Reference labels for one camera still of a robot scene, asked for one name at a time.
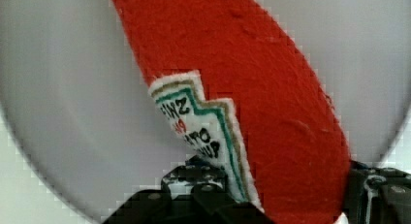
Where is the red plush ketchup bottle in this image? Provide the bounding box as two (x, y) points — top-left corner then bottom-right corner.
(112, 0), (350, 224)

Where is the grey oval plate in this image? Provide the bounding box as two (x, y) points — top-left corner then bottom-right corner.
(1, 0), (410, 222)

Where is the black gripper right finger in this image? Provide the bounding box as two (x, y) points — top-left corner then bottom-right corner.
(342, 161), (411, 224)

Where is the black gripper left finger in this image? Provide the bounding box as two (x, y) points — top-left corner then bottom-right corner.
(103, 156), (275, 224)

